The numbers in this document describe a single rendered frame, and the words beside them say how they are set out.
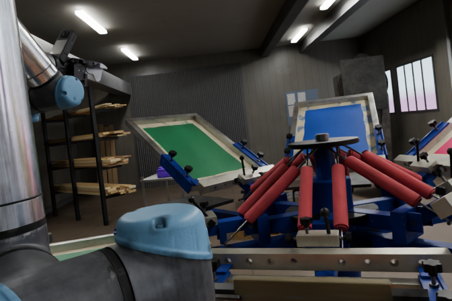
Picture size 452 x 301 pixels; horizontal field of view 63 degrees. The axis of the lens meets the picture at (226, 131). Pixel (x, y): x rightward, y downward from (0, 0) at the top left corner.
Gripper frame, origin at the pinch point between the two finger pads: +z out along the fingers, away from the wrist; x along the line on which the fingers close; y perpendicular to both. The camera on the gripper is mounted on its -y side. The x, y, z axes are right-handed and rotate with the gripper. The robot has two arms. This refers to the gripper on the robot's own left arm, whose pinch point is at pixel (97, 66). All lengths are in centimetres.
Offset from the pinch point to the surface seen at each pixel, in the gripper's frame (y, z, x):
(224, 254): 59, 7, 42
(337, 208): 48, 37, 73
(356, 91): -24, 751, 36
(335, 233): 50, 16, 75
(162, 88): -36, 781, -466
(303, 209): 50, 36, 61
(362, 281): 51, -12, 83
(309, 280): 52, -13, 72
